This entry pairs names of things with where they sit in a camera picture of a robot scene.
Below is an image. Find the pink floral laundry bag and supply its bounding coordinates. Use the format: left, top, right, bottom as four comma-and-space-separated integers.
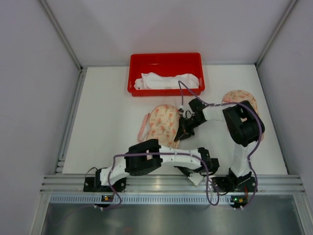
222, 90, 266, 142
137, 104, 181, 149

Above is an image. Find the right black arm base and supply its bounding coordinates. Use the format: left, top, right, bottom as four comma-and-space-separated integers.
213, 176, 257, 192

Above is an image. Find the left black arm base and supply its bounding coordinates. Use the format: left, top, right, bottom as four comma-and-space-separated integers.
83, 175, 127, 193

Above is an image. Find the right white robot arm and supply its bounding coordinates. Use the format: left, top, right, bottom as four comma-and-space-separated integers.
175, 98, 265, 189

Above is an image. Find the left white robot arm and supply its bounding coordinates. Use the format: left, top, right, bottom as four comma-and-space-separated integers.
94, 139, 220, 187

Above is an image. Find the red plastic bin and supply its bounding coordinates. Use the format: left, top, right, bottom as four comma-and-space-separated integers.
127, 52, 205, 96

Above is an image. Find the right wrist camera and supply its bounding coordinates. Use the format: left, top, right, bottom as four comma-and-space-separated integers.
178, 105, 188, 118

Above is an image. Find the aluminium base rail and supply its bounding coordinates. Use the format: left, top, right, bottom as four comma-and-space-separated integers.
39, 174, 306, 205

